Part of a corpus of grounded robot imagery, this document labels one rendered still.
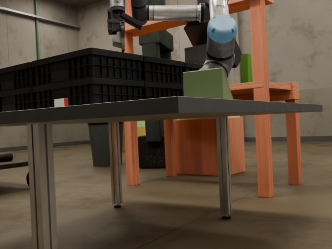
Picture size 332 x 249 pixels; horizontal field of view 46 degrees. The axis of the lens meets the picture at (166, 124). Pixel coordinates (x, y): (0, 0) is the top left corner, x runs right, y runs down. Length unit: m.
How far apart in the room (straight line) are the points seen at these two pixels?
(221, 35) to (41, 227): 0.96
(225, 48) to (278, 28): 9.25
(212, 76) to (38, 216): 0.81
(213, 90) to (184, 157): 3.26
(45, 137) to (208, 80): 0.65
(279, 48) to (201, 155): 6.55
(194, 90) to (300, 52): 9.08
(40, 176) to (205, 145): 3.38
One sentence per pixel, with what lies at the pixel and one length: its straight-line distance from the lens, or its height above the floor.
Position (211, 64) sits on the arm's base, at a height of 0.87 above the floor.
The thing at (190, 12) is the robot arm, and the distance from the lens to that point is 2.05.
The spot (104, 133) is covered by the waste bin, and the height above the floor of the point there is 0.52.
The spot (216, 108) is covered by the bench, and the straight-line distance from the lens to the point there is 1.10.
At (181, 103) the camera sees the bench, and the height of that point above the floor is 0.68.
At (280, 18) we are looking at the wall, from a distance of 10.89.
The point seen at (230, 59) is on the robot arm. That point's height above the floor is 0.89.
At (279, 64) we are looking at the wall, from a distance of 10.69.
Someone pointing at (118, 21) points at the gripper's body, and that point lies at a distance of 1.94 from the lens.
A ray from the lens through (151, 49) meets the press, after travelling 5.49.
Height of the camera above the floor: 0.64
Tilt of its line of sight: level
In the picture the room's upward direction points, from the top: 3 degrees counter-clockwise
